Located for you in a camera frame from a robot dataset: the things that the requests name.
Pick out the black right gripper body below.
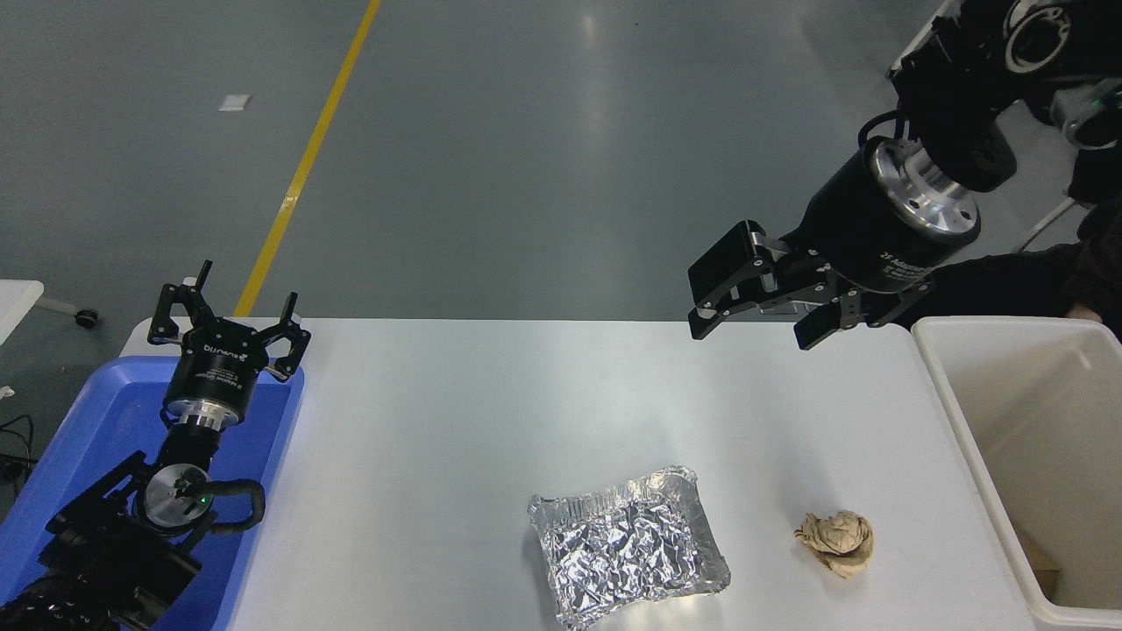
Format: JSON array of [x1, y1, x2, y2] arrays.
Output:
[[779, 147, 942, 295]]

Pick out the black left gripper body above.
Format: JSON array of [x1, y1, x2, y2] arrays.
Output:
[[165, 318, 269, 413]]

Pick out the large pale plastic bin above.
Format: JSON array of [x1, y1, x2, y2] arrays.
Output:
[[910, 315, 1122, 630]]

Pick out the black cable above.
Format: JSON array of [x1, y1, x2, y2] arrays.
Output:
[[0, 414, 37, 494]]

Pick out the blue plastic tray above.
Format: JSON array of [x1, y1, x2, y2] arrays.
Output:
[[0, 355, 306, 631]]

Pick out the foil plate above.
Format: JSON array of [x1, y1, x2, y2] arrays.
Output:
[[527, 465, 732, 631]]

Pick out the white side table with caster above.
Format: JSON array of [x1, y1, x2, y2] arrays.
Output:
[[0, 280, 100, 348]]

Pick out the crumpled tan paper ball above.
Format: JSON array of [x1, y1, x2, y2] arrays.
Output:
[[794, 511, 875, 580]]

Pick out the person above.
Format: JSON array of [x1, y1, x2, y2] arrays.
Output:
[[890, 153, 1122, 344]]

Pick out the brown cardboard piece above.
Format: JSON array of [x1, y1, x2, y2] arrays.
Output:
[[1015, 528, 1062, 599]]

